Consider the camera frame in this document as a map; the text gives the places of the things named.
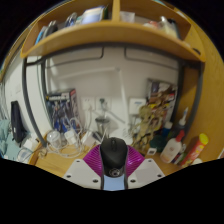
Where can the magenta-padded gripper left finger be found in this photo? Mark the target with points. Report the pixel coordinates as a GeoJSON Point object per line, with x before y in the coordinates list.
{"type": "Point", "coordinates": [81, 171]}

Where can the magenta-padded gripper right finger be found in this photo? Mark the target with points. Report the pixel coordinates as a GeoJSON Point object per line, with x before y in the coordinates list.
{"type": "Point", "coordinates": [146, 171]}

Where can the black computer mouse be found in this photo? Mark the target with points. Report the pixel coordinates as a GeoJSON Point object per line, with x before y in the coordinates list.
{"type": "Point", "coordinates": [114, 153]}

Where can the dark green round container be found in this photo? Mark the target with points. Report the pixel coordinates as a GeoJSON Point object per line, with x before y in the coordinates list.
{"type": "Point", "coordinates": [158, 142]}

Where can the white lotion bottle red pump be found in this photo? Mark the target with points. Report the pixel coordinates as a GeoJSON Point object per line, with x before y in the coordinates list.
{"type": "Point", "coordinates": [170, 150]}

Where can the large white charger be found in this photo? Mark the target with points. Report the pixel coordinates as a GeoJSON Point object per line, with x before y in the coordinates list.
{"type": "Point", "coordinates": [88, 139]}

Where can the small white charger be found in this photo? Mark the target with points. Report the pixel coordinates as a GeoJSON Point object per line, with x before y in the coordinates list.
{"type": "Point", "coordinates": [70, 136]}

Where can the brown tree figure toy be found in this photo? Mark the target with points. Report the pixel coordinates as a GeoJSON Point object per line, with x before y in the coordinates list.
{"type": "Point", "coordinates": [146, 126]}

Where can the small blue bottle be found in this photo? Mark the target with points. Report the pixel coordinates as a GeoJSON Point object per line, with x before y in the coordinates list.
{"type": "Point", "coordinates": [168, 129]}

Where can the steel cup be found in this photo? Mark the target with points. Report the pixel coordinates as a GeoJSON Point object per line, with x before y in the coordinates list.
{"type": "Point", "coordinates": [102, 126]}

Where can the red chip can yellow lid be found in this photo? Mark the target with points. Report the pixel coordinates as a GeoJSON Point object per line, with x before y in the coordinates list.
{"type": "Point", "coordinates": [195, 150]}

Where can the robot model kit box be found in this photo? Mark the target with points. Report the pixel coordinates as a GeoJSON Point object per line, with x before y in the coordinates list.
{"type": "Point", "coordinates": [60, 110]}

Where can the white desk lamp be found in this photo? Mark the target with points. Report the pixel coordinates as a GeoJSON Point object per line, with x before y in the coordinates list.
{"type": "Point", "coordinates": [122, 100]}

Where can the teal cloth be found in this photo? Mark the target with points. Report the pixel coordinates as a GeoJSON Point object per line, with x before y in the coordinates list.
{"type": "Point", "coordinates": [7, 140]}

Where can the black hanging bag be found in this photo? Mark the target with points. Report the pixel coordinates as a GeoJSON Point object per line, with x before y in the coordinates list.
{"type": "Point", "coordinates": [17, 121]}

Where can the white wall outlet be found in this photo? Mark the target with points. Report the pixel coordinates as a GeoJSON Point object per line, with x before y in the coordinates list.
{"type": "Point", "coordinates": [104, 104]}
{"type": "Point", "coordinates": [87, 104]}

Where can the wooden shelf unit dark frame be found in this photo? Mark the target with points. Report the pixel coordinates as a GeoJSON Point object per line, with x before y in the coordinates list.
{"type": "Point", "coordinates": [110, 33]}

